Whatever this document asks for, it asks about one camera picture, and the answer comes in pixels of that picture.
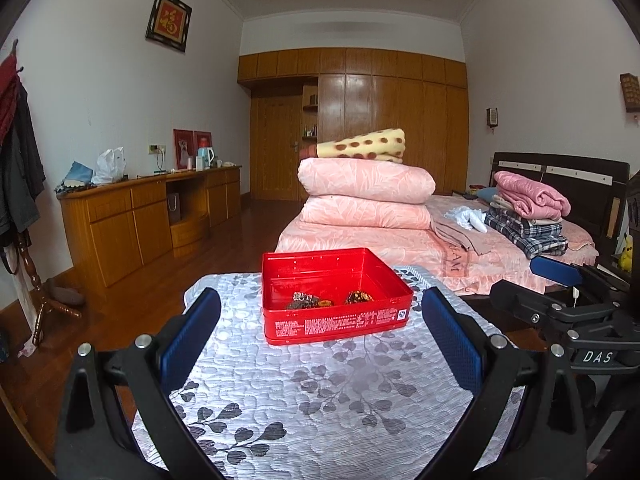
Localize framed red calligraphy picture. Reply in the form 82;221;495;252
145;0;192;52

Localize wooden sideboard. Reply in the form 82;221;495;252
58;165;241;295

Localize blue cloth on sideboard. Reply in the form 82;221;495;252
54;162;94;195

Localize yellow spotted blanket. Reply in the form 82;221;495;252
299;129;406;164

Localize wall phone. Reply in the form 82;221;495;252
486;107;499;129

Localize white cloth on bed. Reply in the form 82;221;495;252
444;206;487;233

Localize white kettle with pink lid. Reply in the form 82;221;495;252
198;136;215;169

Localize plaid folded clothes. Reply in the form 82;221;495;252
485;207;568;259

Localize pink bed cover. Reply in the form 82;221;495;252
274;194;600;297

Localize white plastic bag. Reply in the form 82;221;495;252
91;146;126;185

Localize pink folded blanket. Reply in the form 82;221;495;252
494;171;572;221

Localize red photo frames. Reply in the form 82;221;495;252
174;129;213;170

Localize wooden wardrobe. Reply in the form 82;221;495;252
238;48;470;200

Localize dark wooden headboard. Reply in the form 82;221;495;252
491;152;630;257

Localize dark brown bead necklace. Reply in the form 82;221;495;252
284;291;335;311

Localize red tin box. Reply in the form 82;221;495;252
262;248;413;346

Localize white floral quilted cover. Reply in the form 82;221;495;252
130;263;526;480

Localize lower pink folded quilt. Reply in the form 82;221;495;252
299;195;431;230

